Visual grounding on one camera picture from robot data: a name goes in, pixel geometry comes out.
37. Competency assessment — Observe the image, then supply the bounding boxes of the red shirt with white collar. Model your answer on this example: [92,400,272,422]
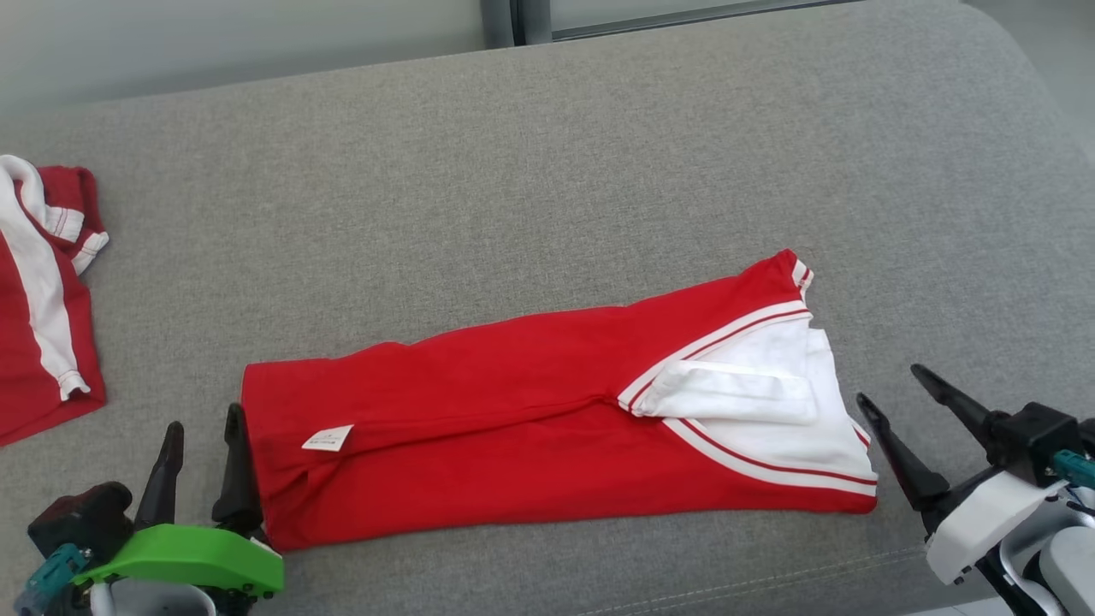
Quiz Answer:
[241,249,879,553]

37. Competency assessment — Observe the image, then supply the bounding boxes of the red shorts with white stripe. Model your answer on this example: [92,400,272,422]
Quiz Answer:
[0,155,110,447]

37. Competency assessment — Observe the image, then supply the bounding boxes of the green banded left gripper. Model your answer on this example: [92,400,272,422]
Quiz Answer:
[73,404,285,598]

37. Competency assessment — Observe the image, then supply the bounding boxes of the teal right camera connector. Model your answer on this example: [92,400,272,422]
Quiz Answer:
[1052,449,1095,489]

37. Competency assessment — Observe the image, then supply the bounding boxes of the teal camera connector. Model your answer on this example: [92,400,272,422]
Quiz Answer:
[1052,449,1095,489]
[15,543,88,616]

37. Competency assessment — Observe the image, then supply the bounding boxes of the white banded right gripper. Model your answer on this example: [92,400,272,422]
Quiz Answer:
[856,364,1070,587]

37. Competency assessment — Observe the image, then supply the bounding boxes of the teal left camera connector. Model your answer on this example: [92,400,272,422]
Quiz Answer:
[15,543,88,616]

